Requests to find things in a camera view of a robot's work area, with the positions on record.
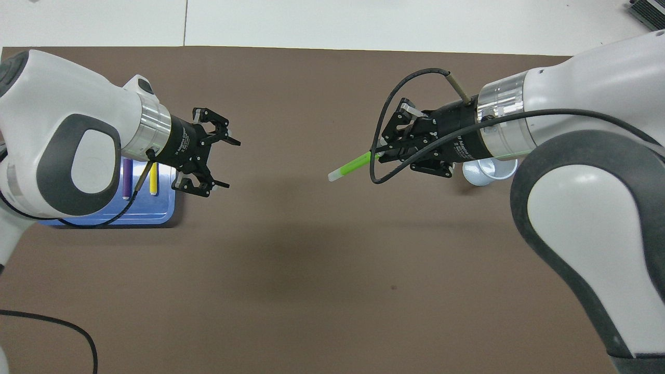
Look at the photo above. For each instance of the brown table mat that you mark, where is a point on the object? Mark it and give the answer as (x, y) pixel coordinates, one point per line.
(311, 259)

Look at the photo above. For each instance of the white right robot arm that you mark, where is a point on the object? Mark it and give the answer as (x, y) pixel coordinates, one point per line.
(597, 208)

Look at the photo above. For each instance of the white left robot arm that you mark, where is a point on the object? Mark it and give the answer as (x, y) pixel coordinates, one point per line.
(52, 104)

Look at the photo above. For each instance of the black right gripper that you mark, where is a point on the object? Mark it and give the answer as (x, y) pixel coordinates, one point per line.
(460, 132)

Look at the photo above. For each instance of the yellow pen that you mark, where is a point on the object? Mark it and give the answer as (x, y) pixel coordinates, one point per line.
(154, 182)

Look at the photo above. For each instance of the purple pen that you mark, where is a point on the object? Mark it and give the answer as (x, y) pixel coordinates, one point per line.
(127, 179)

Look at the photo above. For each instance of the blue plastic tray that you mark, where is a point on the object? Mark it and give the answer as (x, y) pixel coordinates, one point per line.
(156, 210)

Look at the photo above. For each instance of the green pen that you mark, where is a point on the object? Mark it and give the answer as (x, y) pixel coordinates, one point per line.
(353, 166)

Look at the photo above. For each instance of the grey ribbed device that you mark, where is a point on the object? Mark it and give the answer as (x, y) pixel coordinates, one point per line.
(652, 13)

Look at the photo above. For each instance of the clear plastic cup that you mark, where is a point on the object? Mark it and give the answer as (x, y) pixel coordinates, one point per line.
(483, 174)

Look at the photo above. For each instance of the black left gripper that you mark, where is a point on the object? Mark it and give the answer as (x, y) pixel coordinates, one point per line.
(182, 143)

